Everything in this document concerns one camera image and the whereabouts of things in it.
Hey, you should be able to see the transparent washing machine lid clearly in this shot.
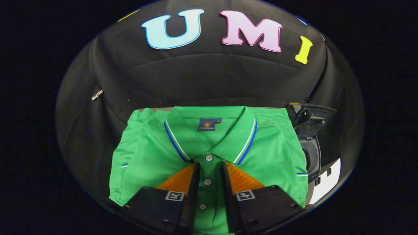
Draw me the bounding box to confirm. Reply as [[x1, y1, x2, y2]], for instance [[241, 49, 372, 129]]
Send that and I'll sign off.
[[286, 103, 337, 137]]

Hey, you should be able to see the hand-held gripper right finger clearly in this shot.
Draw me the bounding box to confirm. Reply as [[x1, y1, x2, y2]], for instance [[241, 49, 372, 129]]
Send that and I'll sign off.
[[221, 161, 303, 235]]

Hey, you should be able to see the green polo shirt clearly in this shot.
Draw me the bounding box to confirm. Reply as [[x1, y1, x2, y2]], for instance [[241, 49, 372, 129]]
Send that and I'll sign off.
[[109, 106, 309, 235]]

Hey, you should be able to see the black backdrop cloth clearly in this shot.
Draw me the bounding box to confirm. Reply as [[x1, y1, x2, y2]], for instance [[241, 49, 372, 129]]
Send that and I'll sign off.
[[56, 0, 364, 209]]

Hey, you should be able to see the white panel with black marks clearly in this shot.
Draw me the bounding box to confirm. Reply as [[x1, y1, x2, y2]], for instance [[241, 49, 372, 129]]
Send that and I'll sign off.
[[309, 158, 342, 204]]

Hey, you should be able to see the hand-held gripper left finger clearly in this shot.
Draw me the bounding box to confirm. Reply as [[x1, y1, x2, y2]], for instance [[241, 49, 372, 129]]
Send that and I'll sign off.
[[123, 163, 201, 235]]

